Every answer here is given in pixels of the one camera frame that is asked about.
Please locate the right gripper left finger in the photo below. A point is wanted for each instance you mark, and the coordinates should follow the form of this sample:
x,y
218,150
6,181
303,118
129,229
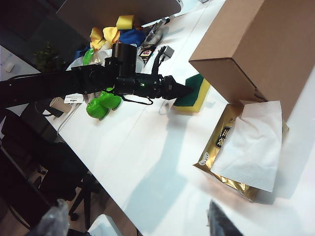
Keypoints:
x,y
54,221

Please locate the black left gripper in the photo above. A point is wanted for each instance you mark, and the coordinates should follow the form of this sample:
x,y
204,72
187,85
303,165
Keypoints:
x,y
167,87

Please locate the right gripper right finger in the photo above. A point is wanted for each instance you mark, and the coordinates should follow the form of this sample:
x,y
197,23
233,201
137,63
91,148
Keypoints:
x,y
220,223

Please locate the yellow sponge with green scourer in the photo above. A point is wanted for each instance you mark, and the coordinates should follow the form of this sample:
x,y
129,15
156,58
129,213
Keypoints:
x,y
197,98

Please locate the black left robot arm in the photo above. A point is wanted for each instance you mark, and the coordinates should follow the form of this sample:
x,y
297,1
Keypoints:
x,y
61,83

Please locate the small gray box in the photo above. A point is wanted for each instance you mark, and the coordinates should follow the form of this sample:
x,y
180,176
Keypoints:
x,y
168,52

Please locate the black and red packet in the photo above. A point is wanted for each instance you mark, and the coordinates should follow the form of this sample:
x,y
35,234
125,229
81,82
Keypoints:
x,y
145,54

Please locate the gold tissue pack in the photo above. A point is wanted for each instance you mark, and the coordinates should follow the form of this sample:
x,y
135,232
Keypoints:
x,y
216,145

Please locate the black office chair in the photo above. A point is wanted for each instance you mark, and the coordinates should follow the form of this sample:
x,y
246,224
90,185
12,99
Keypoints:
x,y
37,159

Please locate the clear glass mug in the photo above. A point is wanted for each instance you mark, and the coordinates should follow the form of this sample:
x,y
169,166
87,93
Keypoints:
x,y
153,33

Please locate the green plastic toy fruit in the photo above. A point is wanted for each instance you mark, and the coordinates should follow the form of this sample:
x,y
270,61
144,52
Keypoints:
x,y
94,109
112,100

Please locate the blue cloth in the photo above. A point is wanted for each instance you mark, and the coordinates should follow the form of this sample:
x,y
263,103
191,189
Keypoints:
x,y
131,37

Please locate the white tissue sheet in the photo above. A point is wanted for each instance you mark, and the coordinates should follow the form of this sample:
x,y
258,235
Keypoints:
x,y
256,147

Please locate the white plastic bag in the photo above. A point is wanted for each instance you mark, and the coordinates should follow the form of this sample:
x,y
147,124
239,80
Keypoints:
x,y
102,55

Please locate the yellow foam block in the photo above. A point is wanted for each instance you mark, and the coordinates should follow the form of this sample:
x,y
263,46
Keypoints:
x,y
125,22

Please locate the brown cardboard box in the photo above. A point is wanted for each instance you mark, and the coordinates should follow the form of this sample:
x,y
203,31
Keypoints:
x,y
270,49

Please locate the light green plastic object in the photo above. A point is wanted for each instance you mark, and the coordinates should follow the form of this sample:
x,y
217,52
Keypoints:
x,y
88,56

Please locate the brown fabric desk partition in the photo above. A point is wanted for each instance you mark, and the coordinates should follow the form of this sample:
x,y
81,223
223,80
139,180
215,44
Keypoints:
x,y
110,9

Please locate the white label card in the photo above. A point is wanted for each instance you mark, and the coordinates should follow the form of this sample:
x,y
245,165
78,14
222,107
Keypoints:
x,y
73,99

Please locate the brown paper cup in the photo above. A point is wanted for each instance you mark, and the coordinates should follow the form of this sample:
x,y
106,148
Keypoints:
x,y
59,107

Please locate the green potted plant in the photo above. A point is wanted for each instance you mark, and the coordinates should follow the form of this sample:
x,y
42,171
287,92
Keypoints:
x,y
48,56

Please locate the small white object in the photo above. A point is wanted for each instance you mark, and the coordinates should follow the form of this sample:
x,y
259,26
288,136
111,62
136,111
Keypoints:
x,y
9,67

